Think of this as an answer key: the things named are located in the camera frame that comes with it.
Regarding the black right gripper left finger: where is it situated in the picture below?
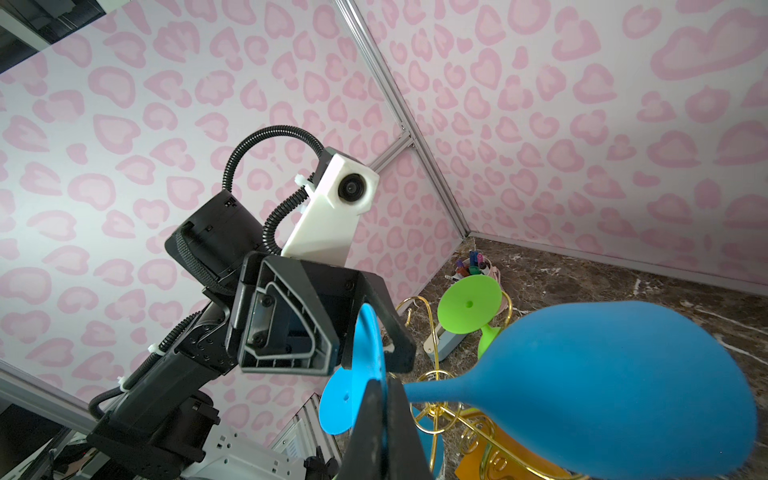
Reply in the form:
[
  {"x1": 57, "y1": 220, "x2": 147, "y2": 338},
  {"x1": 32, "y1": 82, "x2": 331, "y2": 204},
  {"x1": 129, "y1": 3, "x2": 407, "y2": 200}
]
[{"x1": 338, "y1": 380, "x2": 386, "y2": 480}]

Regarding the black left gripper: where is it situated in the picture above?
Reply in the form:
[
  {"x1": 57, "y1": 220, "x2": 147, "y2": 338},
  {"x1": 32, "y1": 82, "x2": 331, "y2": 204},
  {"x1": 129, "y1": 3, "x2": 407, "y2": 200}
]
[{"x1": 227, "y1": 251, "x2": 416, "y2": 376}]

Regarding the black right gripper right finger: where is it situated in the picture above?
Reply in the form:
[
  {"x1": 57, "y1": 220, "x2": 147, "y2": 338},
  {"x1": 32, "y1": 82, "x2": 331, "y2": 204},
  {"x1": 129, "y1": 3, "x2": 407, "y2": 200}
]
[{"x1": 386, "y1": 377, "x2": 433, "y2": 480}]

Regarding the blue glass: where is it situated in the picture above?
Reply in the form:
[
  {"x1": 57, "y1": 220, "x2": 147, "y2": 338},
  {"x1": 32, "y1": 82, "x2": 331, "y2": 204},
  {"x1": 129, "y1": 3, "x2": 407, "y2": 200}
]
[{"x1": 317, "y1": 301, "x2": 758, "y2": 480}]

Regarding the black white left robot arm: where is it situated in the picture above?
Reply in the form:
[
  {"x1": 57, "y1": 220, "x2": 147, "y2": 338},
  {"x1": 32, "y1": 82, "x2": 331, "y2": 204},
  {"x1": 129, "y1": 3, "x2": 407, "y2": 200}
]
[{"x1": 87, "y1": 191, "x2": 416, "y2": 479}]

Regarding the orange wooden rack base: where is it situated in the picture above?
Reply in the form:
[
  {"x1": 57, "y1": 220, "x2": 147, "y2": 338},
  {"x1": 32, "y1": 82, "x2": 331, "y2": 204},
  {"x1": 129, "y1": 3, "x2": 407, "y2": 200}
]
[{"x1": 456, "y1": 408, "x2": 571, "y2": 479}]

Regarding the white grey stapler tool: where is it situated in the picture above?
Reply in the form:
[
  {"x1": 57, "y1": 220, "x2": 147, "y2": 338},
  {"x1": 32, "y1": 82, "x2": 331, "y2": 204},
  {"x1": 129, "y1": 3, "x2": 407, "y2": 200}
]
[{"x1": 423, "y1": 327, "x2": 467, "y2": 362}]

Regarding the green glass at back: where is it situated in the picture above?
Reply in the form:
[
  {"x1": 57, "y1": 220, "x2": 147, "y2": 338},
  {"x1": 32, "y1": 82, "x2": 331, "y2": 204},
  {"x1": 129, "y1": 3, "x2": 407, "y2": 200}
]
[{"x1": 437, "y1": 275, "x2": 503, "y2": 358}]

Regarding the pink pen holder cup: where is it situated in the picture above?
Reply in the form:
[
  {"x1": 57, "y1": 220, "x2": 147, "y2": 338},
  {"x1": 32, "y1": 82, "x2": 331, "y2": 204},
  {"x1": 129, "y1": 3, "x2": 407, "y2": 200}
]
[{"x1": 448, "y1": 250, "x2": 501, "y2": 282}]

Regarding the gold wire glass rack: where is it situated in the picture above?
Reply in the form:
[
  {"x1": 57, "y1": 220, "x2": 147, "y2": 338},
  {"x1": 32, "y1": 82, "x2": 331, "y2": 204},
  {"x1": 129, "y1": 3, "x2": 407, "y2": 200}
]
[{"x1": 395, "y1": 291, "x2": 589, "y2": 480}]

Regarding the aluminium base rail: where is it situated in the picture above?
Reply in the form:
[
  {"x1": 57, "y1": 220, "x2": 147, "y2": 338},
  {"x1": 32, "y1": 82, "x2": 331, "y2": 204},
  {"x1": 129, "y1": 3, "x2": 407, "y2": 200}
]
[{"x1": 180, "y1": 395, "x2": 341, "y2": 480}]

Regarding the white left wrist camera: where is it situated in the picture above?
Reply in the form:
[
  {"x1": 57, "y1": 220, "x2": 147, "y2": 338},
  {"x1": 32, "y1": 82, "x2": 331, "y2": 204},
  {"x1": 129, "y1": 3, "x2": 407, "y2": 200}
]
[{"x1": 281, "y1": 147, "x2": 380, "y2": 266}]

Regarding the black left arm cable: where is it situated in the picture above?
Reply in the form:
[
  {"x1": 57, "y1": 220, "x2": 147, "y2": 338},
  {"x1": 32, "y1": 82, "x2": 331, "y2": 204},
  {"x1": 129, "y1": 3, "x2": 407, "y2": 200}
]
[{"x1": 88, "y1": 124, "x2": 326, "y2": 421}]

